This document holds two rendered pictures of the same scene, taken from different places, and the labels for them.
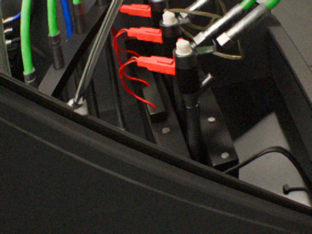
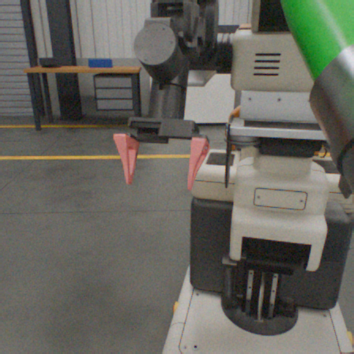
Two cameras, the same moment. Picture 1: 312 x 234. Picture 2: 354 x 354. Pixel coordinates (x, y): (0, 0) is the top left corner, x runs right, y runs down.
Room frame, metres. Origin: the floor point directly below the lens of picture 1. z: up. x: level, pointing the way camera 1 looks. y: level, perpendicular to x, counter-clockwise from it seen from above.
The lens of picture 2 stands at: (0.81, -0.12, 1.19)
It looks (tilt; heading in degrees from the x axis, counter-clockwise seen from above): 21 degrees down; 266
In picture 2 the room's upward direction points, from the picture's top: straight up
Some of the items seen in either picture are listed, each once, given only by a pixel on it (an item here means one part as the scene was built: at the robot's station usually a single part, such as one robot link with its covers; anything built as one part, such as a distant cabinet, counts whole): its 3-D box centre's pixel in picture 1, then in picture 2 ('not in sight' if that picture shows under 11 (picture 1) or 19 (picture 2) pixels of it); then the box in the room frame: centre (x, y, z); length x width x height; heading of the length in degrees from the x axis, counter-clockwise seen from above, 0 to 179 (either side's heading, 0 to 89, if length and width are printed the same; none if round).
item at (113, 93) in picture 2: not in sight; (88, 92); (1.81, -5.36, 0.51); 1.60 x 0.70 x 1.03; 178
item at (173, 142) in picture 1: (181, 131); not in sight; (0.89, -0.03, 0.91); 0.34 x 0.10 x 0.15; 6
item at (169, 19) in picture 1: (169, 21); not in sight; (0.85, -0.04, 1.13); 0.02 x 0.02 x 0.03
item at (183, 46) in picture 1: (183, 50); not in sight; (0.77, -0.05, 1.13); 0.02 x 0.02 x 0.03
